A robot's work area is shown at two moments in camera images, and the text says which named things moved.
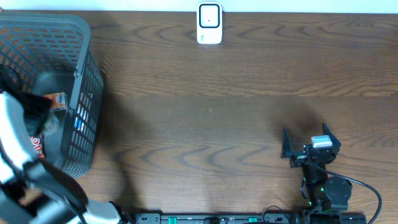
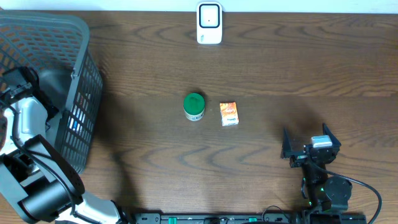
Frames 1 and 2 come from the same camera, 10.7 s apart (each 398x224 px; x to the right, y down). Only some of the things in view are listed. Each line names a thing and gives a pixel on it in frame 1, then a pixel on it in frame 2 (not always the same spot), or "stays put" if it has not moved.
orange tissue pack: [60, 100] to [229, 112]
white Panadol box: [82, 119] to [75, 126]
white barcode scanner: [209, 22] stays put
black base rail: [246, 218] stays put
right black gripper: [299, 157] stays put
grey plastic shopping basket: [46, 53] stays put
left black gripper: [34, 102] to [46, 107]
